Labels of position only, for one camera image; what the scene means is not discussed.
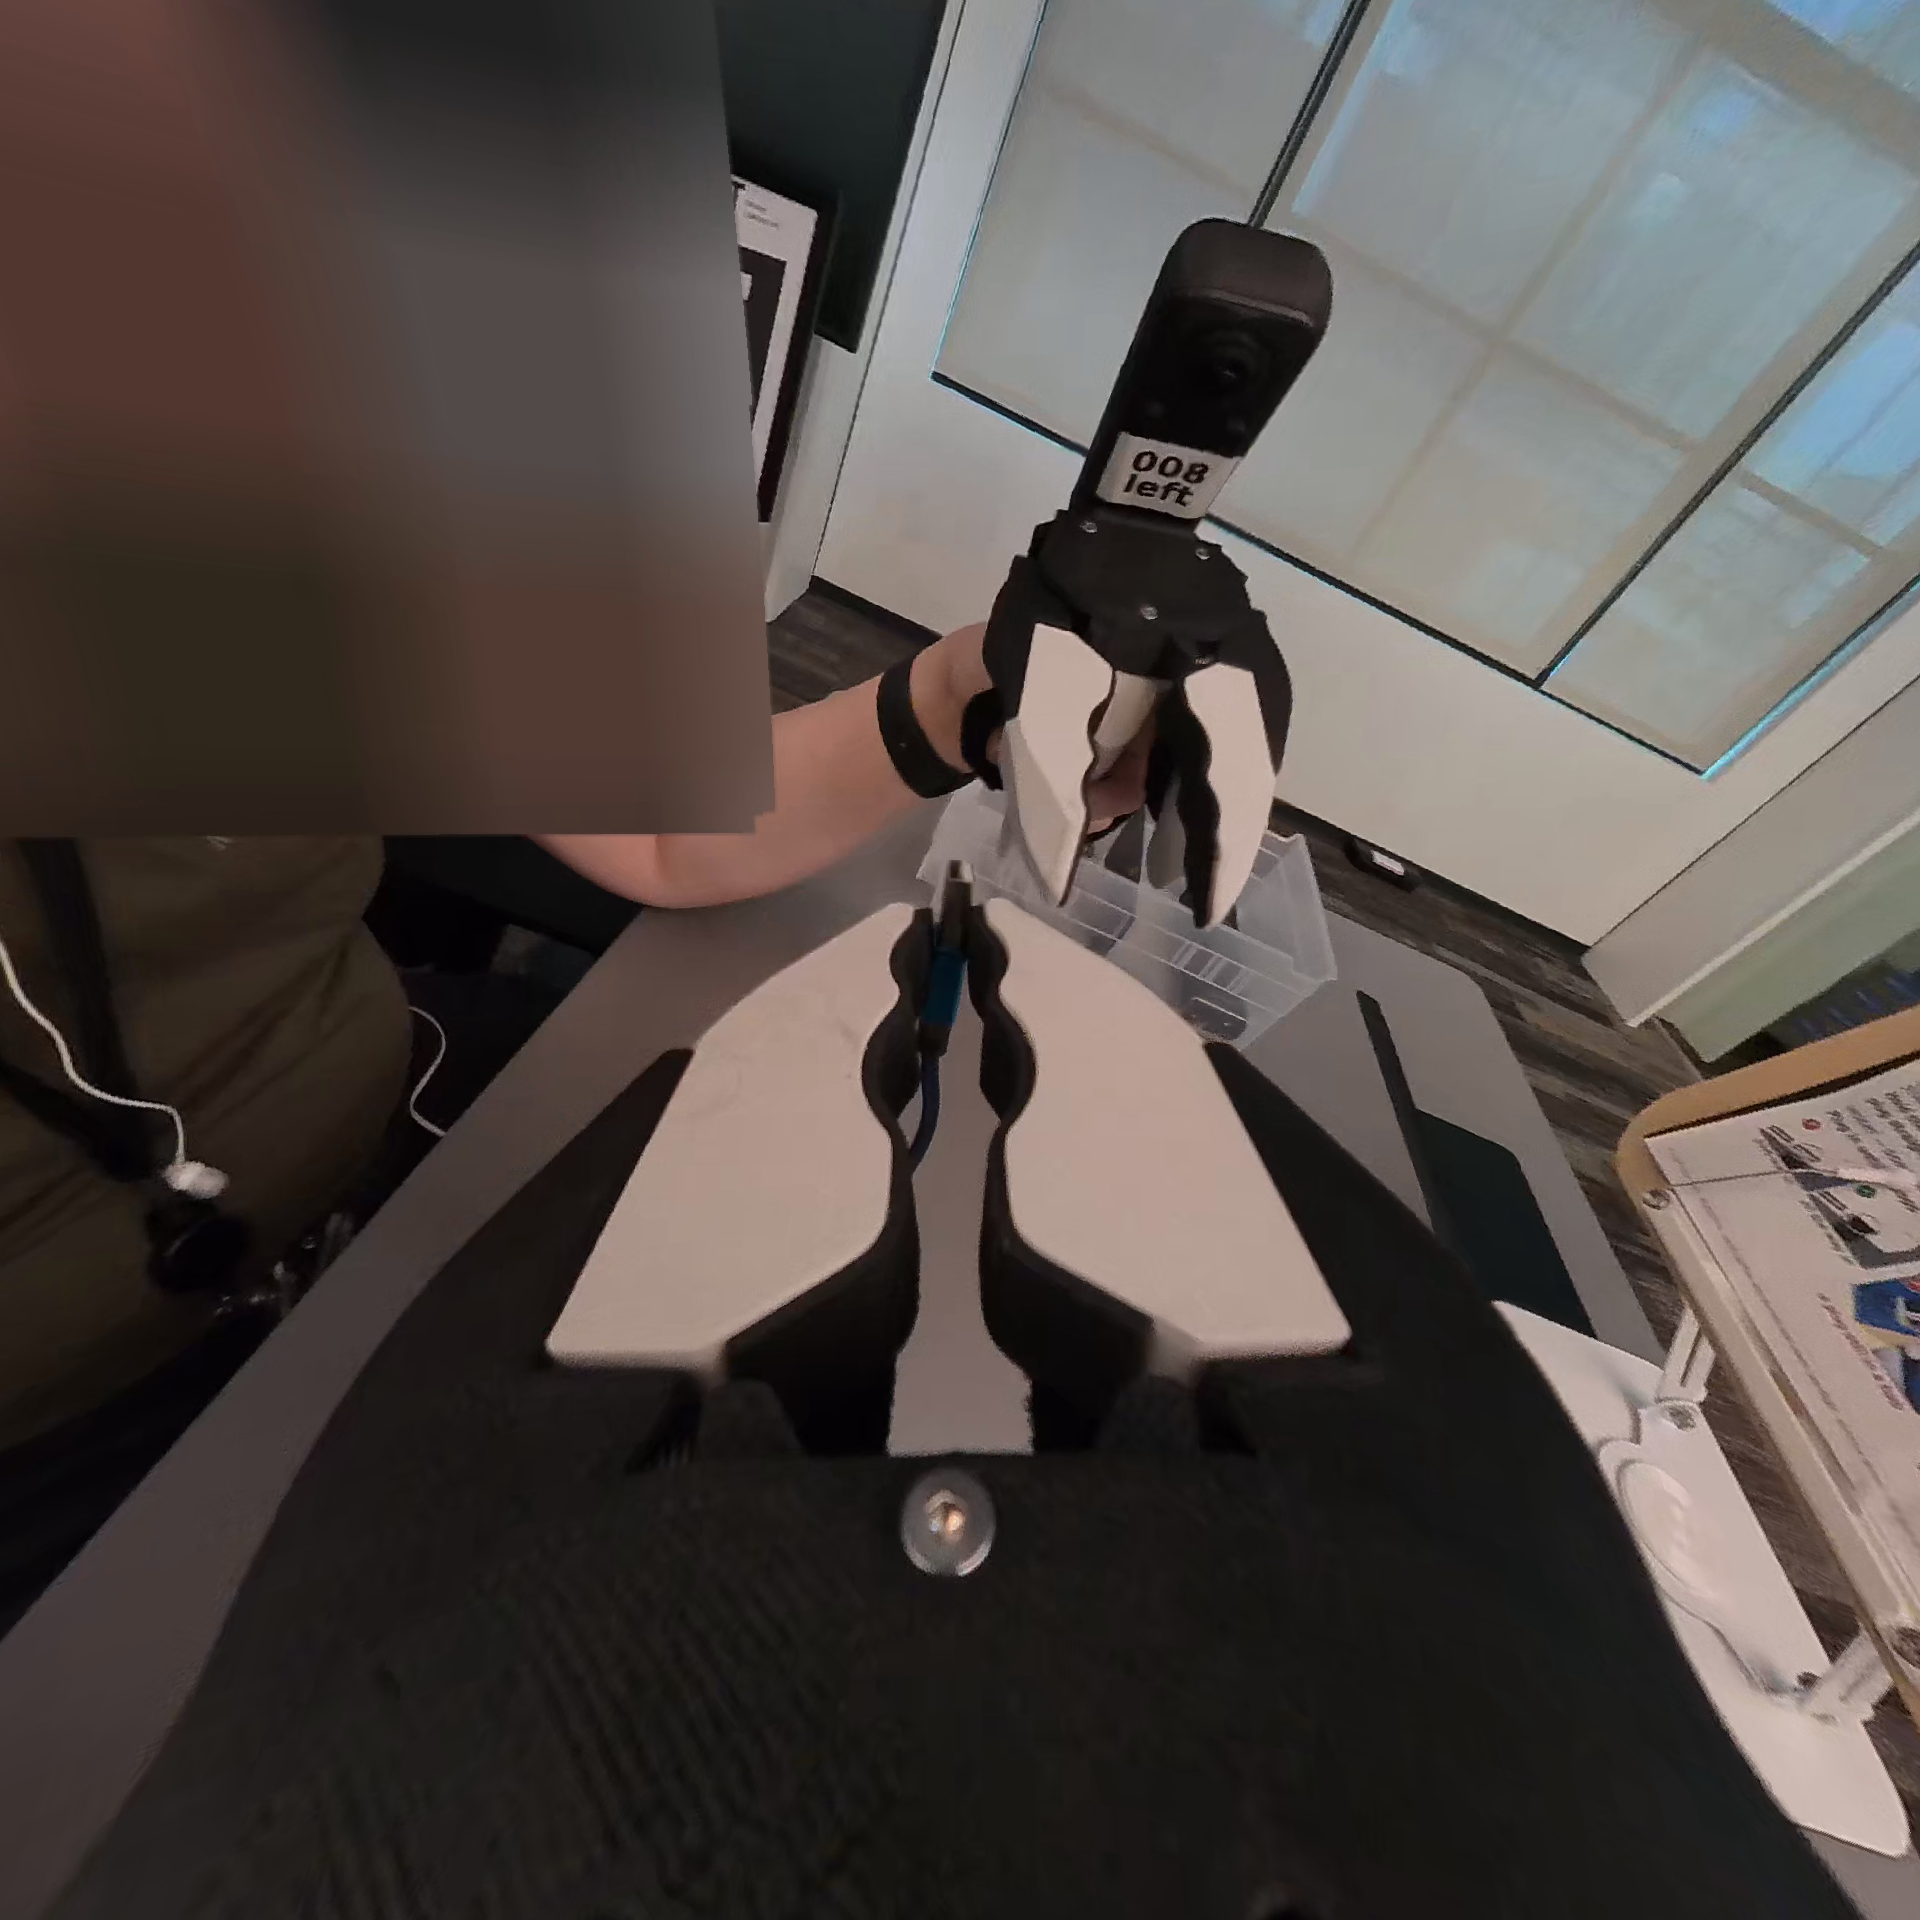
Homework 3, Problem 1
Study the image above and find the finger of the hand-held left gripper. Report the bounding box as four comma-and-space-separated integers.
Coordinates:
1146, 660, 1280, 924
1001, 626, 1159, 905

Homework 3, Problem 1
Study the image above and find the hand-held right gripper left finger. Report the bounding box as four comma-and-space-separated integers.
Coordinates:
550, 899, 927, 1449

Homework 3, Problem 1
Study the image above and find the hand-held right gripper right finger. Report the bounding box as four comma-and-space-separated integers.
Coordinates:
977, 893, 1350, 1449

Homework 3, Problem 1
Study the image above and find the clear plastic bin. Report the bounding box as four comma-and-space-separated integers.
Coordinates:
919, 787, 1337, 1048

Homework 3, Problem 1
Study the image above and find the blue braided USB cable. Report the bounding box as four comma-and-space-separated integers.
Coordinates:
895, 864, 983, 1190

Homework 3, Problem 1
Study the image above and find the person's left forearm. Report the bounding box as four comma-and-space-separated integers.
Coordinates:
536, 667, 938, 905

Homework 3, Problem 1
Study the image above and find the black wristband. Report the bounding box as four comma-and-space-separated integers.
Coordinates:
875, 660, 977, 801

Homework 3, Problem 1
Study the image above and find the frosted glass window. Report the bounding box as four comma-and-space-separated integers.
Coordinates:
935, 0, 1920, 771

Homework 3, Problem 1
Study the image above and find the wooden instruction board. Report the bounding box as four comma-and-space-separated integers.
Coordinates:
1615, 1009, 1920, 1728

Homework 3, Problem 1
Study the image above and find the white board stand base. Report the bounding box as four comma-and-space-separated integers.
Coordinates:
1497, 1299, 1906, 1832

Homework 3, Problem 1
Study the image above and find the white earphone cable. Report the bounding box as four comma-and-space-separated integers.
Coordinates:
0, 934, 453, 1199

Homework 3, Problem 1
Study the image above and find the black lanyard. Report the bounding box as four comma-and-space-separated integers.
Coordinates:
13, 837, 247, 1292

